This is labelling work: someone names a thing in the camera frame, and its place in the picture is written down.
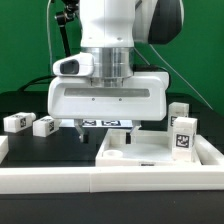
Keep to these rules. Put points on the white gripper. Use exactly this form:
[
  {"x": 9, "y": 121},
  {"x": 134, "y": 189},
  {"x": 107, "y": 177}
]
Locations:
[{"x": 74, "y": 93}]

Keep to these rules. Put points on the white square table top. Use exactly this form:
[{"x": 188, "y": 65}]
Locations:
[{"x": 150, "y": 149}]

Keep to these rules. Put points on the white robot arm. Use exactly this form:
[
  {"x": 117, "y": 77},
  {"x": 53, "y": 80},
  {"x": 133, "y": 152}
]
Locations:
[{"x": 111, "y": 27}]

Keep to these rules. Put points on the white marker base plate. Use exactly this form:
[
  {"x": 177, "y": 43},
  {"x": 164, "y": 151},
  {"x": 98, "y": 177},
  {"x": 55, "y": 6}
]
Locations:
[{"x": 98, "y": 123}]

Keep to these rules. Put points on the white front fence rail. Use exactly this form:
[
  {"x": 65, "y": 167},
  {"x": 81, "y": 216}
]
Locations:
[{"x": 110, "y": 179}]

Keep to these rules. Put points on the white fence rail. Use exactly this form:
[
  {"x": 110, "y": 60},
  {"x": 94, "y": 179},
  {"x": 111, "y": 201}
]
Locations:
[
  {"x": 207, "y": 153},
  {"x": 4, "y": 148},
  {"x": 110, "y": 179}
]

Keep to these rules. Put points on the white left fence rail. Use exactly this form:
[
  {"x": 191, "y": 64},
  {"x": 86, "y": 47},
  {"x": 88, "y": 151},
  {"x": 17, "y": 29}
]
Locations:
[{"x": 4, "y": 148}]

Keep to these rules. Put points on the white right fence rail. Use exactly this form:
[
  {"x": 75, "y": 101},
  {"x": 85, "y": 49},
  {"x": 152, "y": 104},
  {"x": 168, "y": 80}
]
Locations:
[{"x": 207, "y": 153}]

